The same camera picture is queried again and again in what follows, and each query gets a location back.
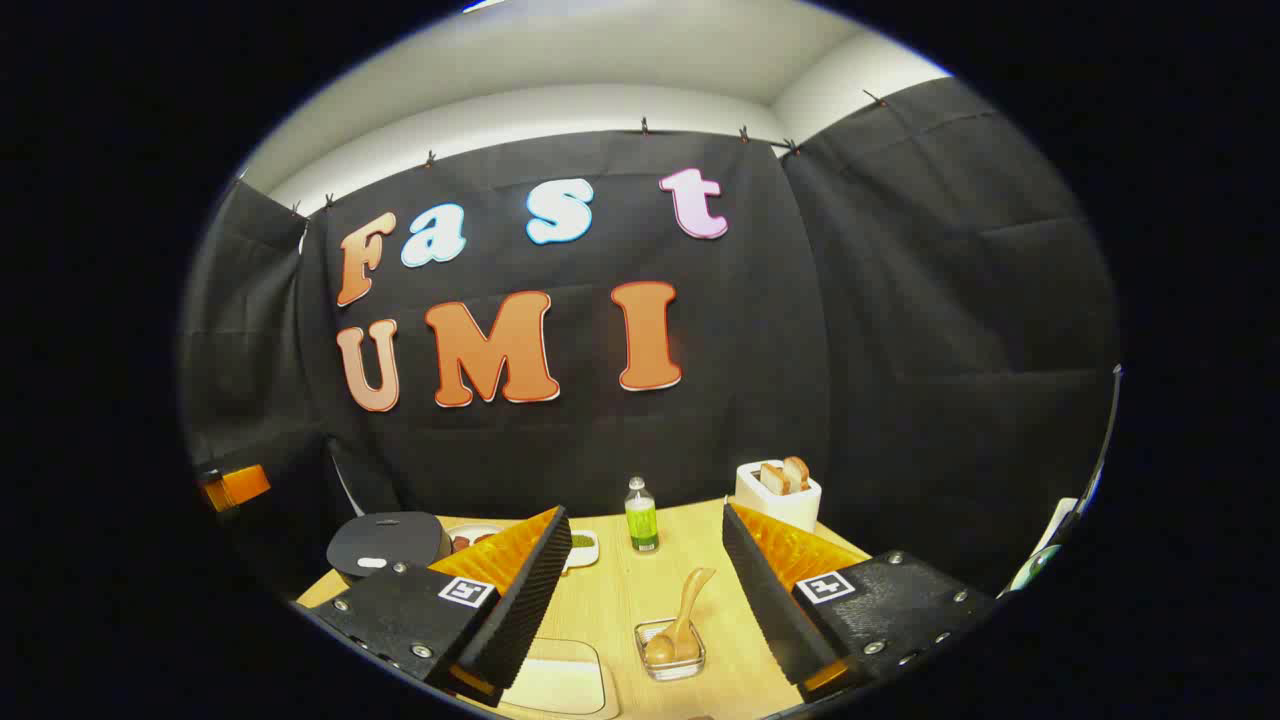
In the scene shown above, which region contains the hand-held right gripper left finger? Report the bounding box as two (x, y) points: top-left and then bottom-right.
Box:
(308, 505), (573, 709)

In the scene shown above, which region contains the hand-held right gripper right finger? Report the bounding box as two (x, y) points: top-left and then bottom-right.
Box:
(722, 500), (996, 701)

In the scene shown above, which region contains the wooden spoon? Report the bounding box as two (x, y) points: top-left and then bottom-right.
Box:
(645, 567), (717, 666)

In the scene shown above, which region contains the beige rice tray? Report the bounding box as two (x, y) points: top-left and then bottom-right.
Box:
(497, 638), (621, 720)

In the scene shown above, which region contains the white rice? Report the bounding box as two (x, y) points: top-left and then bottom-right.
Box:
(503, 657), (607, 715)

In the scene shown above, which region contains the metal wire chopstick holder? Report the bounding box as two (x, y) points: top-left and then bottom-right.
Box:
(634, 618), (707, 682)

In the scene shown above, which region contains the black rice cooker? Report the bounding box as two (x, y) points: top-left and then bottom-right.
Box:
(327, 512), (452, 587)

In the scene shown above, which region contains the white toaster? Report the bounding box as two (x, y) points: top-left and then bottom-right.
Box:
(735, 456), (823, 534)

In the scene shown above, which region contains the green drink bottle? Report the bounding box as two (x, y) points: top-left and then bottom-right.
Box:
(624, 476), (661, 554)

